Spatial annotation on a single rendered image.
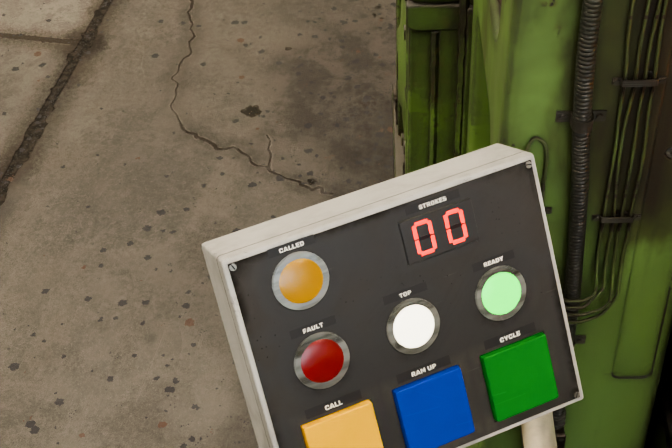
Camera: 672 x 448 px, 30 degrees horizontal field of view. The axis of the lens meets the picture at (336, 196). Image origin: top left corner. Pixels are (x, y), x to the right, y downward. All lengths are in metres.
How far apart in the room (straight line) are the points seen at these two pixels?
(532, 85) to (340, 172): 1.63
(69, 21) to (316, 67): 0.74
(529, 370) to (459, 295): 0.12
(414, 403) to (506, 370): 0.11
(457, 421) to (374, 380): 0.10
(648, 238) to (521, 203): 0.38
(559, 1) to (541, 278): 0.30
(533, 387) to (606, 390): 0.53
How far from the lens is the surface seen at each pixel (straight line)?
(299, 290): 1.21
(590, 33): 1.38
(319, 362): 1.23
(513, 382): 1.32
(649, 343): 1.80
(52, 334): 2.78
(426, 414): 1.29
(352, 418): 1.26
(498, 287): 1.29
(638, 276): 1.69
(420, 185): 1.26
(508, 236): 1.29
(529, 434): 1.75
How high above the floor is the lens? 2.05
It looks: 44 degrees down
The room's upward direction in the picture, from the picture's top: 3 degrees counter-clockwise
